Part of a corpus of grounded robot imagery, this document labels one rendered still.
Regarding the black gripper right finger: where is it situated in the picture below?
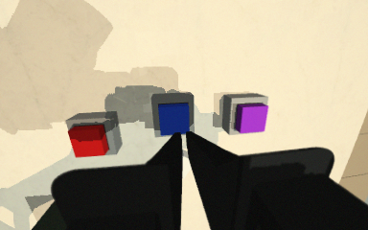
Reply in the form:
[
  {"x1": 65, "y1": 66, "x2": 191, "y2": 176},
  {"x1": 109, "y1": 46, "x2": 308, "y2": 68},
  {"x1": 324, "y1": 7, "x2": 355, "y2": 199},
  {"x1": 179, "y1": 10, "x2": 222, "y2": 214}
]
[{"x1": 186, "y1": 131, "x2": 335, "y2": 230}]

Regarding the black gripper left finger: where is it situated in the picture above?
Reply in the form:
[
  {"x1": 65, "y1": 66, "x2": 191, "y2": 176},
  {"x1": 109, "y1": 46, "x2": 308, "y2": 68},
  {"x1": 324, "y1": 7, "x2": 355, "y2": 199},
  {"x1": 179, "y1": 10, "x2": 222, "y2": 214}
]
[{"x1": 51, "y1": 132, "x2": 183, "y2": 230}]

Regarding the red button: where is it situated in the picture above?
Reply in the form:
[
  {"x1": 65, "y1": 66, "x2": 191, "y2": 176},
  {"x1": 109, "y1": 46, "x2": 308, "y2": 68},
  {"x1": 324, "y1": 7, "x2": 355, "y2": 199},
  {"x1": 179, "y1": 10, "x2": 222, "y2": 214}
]
[{"x1": 65, "y1": 111, "x2": 123, "y2": 158}]

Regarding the purple button in grey housing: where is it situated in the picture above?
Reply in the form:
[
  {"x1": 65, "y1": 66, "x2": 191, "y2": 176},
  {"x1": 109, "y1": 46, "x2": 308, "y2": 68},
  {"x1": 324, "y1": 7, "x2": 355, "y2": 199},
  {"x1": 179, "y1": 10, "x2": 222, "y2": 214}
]
[{"x1": 222, "y1": 93, "x2": 268, "y2": 135}]

